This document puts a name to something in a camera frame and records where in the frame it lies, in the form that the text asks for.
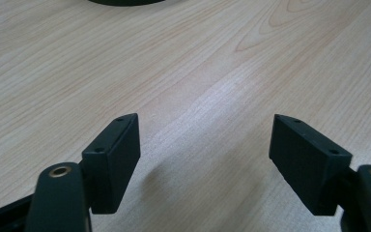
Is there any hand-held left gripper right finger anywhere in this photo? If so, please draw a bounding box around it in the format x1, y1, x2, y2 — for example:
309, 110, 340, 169
269, 113, 354, 217

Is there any black key rack with tray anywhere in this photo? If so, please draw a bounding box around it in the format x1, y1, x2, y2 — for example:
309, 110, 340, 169
86, 0, 167, 7

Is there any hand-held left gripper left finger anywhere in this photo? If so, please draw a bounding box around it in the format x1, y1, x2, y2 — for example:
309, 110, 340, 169
81, 112, 142, 216

